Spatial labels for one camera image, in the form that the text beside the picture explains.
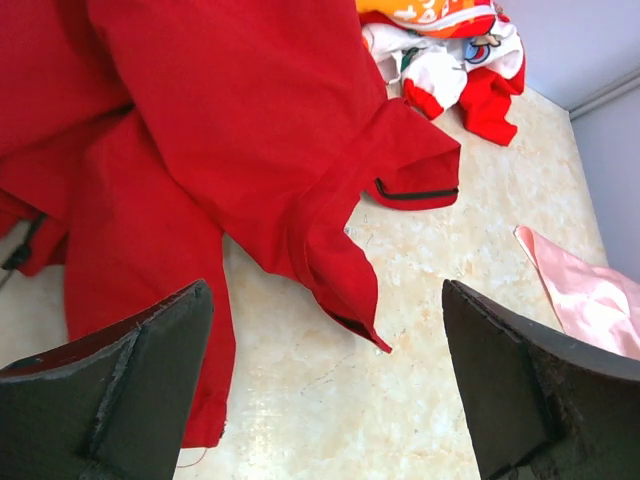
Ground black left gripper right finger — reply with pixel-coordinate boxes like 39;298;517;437
442;280;639;479

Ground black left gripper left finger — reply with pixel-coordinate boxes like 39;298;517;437
1;280;213;479

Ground red jacket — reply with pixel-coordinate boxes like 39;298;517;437
1;1;460;448

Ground pink satin cloth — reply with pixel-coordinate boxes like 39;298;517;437
514;226;639;360

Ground rainbow white red garment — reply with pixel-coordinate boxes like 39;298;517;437
356;0;526;146

